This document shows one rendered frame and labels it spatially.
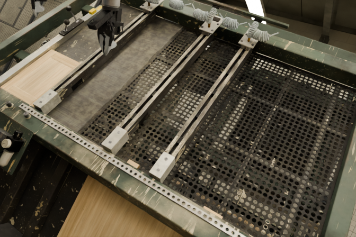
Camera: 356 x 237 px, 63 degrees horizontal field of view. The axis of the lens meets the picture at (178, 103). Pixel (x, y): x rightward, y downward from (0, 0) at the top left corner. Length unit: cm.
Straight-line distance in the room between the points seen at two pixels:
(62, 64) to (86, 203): 86
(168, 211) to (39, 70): 120
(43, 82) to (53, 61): 19
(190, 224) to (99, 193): 61
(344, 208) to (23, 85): 177
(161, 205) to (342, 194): 78
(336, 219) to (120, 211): 101
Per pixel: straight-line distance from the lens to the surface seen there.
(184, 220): 129
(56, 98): 175
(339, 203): 148
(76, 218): 178
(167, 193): 133
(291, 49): 195
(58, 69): 197
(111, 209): 167
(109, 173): 140
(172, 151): 144
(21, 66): 205
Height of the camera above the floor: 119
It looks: 3 degrees up
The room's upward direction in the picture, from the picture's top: 26 degrees clockwise
